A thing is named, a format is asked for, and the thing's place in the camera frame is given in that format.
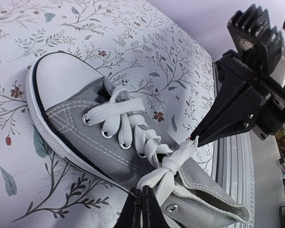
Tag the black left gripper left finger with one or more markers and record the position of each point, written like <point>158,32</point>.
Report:
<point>130,216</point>

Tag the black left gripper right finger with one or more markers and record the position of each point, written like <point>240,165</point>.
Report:
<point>152,216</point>

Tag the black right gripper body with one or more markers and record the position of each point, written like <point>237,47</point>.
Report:
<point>276,107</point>

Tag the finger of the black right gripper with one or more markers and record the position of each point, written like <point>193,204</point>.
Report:
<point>240,106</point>

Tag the aluminium front rail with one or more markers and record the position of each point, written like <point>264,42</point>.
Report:
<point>252,172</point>

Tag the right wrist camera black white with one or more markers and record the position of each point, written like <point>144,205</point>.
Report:
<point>260,45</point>

